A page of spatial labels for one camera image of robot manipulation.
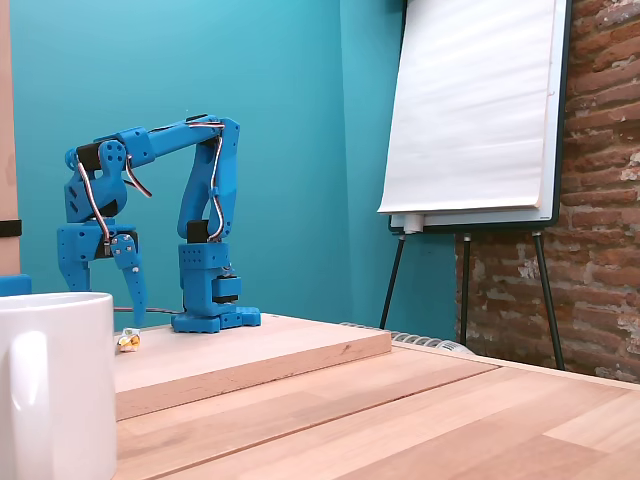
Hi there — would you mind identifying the sweet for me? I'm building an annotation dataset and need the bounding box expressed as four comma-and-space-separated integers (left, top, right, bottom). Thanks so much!
115, 327, 143, 354

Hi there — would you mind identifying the white ceramic mug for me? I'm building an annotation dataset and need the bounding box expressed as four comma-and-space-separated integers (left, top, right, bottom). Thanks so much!
0, 292, 119, 480

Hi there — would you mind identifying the light wooden board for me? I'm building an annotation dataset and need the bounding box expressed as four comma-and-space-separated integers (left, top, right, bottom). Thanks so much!
113, 313, 393, 422

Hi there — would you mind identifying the white radiator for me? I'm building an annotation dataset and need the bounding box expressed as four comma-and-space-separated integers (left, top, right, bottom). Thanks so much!
339, 321, 474, 357

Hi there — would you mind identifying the flipchart easel with paper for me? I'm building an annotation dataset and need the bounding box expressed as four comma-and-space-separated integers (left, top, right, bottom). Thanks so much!
377, 0, 574, 371

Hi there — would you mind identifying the red and black power cable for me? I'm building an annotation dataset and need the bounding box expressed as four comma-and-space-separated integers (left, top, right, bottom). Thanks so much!
113, 305, 184, 317

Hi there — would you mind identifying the red white black servo wire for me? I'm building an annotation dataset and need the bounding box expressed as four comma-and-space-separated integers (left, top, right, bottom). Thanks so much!
206, 122, 228, 246
77, 162, 113, 246
124, 153, 154, 200

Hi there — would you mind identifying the blue printed post mount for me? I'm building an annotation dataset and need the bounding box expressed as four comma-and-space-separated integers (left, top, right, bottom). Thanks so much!
0, 273, 33, 298

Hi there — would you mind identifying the wooden post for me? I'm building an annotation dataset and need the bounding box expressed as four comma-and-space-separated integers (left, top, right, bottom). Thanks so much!
0, 0, 21, 277

